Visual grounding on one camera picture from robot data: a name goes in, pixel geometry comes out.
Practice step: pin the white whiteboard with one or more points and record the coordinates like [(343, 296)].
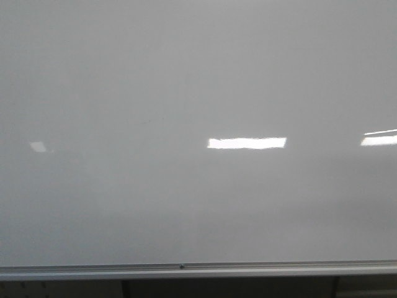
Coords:
[(137, 132)]

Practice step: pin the aluminium whiteboard tray rail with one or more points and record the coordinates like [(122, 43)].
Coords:
[(196, 270)]

